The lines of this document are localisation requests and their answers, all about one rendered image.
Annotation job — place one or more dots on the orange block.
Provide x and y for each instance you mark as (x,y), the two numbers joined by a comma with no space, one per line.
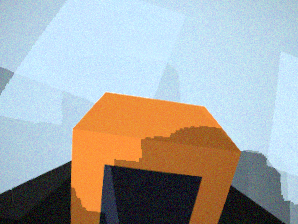
(137,160)

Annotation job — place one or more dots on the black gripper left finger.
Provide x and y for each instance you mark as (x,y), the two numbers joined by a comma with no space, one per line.
(43,200)

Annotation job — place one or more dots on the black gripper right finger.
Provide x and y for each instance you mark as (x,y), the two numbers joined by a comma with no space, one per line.
(240,209)

